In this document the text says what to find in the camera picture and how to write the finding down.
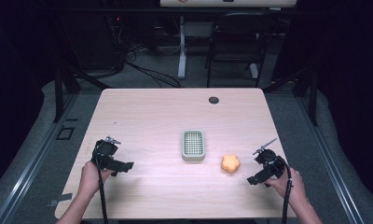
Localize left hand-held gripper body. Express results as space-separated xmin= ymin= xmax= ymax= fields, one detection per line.
xmin=90 ymin=135 xmax=123 ymax=171

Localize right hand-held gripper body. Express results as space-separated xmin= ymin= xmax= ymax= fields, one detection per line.
xmin=252 ymin=137 xmax=289 ymax=182

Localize person's right hand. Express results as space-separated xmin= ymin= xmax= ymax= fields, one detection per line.
xmin=264 ymin=167 xmax=308 ymax=207

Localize person's left hand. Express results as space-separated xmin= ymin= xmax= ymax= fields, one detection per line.
xmin=77 ymin=160 xmax=115 ymax=200

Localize orange flower-shaped soap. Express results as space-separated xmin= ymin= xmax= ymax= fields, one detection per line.
xmin=220 ymin=154 xmax=242 ymax=175

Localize green soap dish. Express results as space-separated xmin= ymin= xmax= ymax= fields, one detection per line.
xmin=181 ymin=129 xmax=207 ymax=162

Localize black metal stand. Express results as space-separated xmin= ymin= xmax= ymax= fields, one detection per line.
xmin=51 ymin=62 xmax=112 ymax=124
xmin=262 ymin=62 xmax=320 ymax=127

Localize black chair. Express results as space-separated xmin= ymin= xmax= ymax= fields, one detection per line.
xmin=205 ymin=11 xmax=280 ymax=89

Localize white desk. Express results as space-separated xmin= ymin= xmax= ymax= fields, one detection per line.
xmin=159 ymin=0 xmax=298 ymax=80

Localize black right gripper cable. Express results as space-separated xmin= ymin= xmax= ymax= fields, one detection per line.
xmin=276 ymin=155 xmax=294 ymax=224

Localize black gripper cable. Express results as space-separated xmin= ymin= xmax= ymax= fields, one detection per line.
xmin=276 ymin=155 xmax=294 ymax=224
xmin=93 ymin=146 xmax=110 ymax=224

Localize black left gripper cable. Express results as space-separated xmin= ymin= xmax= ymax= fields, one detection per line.
xmin=93 ymin=146 xmax=110 ymax=224

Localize aluminium floor rail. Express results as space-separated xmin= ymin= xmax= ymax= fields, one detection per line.
xmin=295 ymin=92 xmax=367 ymax=224
xmin=0 ymin=92 xmax=80 ymax=224

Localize black floor cables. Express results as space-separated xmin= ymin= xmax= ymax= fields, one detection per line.
xmin=111 ymin=18 xmax=183 ymax=90

